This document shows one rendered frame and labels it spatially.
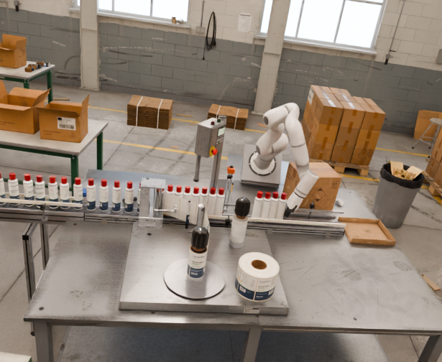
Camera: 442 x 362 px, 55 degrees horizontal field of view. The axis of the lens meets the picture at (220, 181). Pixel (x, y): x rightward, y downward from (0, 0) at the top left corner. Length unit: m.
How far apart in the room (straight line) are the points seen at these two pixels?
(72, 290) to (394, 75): 6.98
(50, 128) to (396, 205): 3.49
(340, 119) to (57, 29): 5.18
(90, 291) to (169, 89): 6.18
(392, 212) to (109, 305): 3.49
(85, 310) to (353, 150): 4.62
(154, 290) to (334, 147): 4.22
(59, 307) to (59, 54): 6.76
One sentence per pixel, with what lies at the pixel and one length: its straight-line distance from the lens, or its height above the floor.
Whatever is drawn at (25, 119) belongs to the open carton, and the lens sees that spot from 4.07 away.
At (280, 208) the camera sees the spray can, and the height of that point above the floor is 0.99.
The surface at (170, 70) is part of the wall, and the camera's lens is 7.94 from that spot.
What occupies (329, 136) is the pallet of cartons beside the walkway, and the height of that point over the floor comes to 0.49.
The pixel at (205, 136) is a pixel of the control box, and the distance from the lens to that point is 2.46.
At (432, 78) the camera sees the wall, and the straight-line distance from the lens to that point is 8.46.
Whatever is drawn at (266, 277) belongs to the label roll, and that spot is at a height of 1.02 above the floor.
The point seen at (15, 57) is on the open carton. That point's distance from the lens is 6.28.
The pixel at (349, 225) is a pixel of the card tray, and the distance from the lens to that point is 3.06.
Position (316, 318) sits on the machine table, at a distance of 2.22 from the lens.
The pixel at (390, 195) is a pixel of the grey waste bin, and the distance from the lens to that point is 4.82.
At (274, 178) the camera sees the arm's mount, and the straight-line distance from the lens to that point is 3.31.
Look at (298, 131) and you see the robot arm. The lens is 2.52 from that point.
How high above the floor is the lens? 2.28
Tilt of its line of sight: 26 degrees down
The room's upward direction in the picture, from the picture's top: 8 degrees clockwise
